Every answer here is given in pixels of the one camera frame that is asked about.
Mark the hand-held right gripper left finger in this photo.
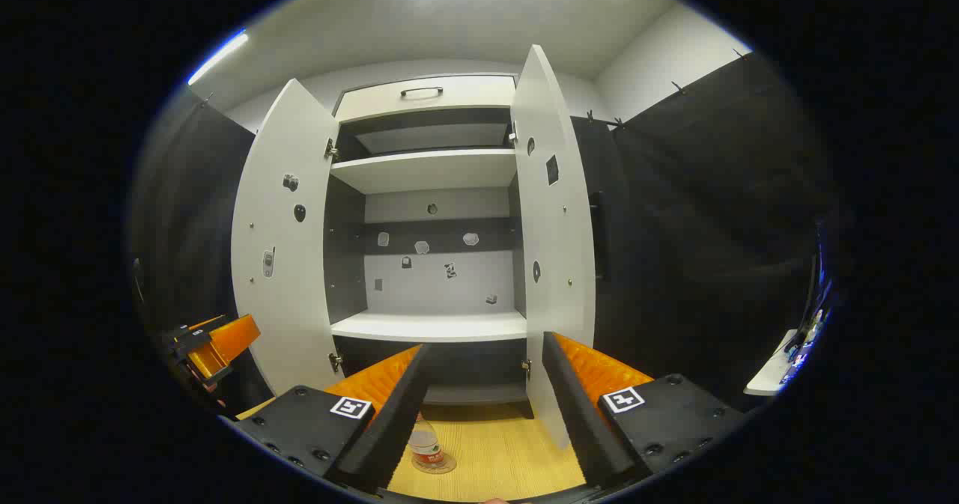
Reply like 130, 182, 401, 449
225, 343, 432, 494

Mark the clear water bottle red label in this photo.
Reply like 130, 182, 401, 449
408, 414, 443, 469

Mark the black monitor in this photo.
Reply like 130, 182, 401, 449
805, 216, 838, 340

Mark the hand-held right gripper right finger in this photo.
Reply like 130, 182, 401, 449
541, 332, 750, 490

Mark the white side table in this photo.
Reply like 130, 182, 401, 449
743, 330, 802, 397

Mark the long ceiling light strip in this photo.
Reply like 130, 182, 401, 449
187, 28, 249, 85

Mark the black door handle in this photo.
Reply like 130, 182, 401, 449
590, 189, 606, 282

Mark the round wooden coaster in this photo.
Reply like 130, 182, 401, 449
411, 452, 458, 476

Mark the white open cabinet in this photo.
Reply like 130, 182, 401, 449
324, 73, 534, 407

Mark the white door with cat sticker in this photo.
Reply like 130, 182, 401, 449
511, 44, 597, 451

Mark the white cabinet drawer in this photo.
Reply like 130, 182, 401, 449
333, 74, 519, 123

